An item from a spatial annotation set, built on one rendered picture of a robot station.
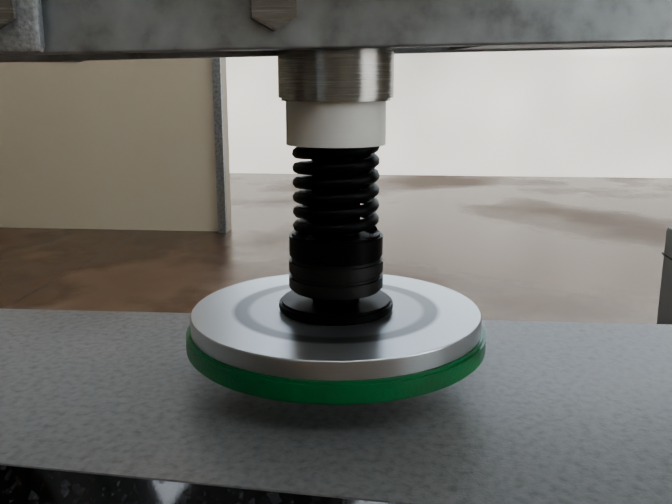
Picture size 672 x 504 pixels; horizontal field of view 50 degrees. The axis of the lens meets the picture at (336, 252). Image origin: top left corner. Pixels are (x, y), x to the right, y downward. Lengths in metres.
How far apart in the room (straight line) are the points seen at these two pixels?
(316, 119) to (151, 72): 5.07
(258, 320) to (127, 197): 5.19
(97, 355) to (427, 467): 0.31
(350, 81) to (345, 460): 0.24
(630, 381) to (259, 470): 0.30
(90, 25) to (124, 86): 5.16
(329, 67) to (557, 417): 0.28
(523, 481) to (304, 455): 0.13
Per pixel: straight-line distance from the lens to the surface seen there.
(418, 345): 0.47
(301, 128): 0.49
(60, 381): 0.59
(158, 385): 0.56
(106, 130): 5.68
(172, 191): 5.55
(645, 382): 0.60
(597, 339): 0.68
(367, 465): 0.44
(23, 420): 0.54
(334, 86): 0.47
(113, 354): 0.63
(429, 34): 0.47
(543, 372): 0.59
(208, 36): 0.44
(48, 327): 0.72
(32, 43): 0.43
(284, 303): 0.52
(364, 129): 0.48
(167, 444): 0.48
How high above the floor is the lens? 1.08
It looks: 13 degrees down
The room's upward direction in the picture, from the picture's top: straight up
